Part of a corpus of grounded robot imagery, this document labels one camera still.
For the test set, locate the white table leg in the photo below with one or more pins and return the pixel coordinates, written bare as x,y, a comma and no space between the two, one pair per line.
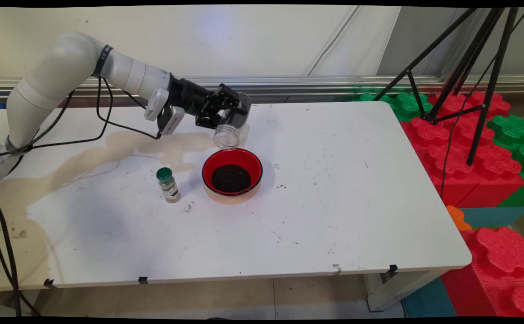
388,292

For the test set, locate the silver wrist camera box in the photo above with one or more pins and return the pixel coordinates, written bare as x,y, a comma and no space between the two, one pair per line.
172,121

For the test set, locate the red bowl with black rim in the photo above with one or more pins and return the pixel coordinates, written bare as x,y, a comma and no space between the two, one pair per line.
232,157

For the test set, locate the black tripod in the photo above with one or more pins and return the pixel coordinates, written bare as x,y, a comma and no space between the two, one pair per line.
429,119

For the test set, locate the black seeds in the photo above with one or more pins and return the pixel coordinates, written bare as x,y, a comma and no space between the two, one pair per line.
231,178

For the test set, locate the clear plastic jar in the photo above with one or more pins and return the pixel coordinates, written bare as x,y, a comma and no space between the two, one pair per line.
230,135

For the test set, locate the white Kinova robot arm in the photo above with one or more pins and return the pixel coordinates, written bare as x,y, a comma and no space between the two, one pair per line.
55,72

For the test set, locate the spice bottle with green cap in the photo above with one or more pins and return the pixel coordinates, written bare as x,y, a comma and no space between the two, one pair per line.
170,189

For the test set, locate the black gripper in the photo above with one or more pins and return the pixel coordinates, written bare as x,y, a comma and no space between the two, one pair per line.
192,99

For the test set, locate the orange foam piece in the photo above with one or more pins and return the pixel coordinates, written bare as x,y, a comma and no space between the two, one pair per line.
458,219

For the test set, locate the aluminium wall rail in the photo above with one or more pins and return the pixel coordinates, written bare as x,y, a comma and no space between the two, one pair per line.
289,83

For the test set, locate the green studded foam block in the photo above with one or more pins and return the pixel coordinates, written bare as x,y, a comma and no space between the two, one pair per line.
514,130
408,105

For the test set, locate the black tape mark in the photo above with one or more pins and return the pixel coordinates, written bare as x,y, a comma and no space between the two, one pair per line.
49,283
393,270
143,280

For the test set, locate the red studded foam block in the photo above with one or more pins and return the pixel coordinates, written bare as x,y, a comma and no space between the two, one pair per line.
460,180
505,252

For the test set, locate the teal foam mat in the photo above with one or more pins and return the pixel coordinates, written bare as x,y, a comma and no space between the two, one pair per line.
428,301

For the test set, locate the teal foam block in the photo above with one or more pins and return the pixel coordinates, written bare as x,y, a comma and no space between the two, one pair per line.
491,216

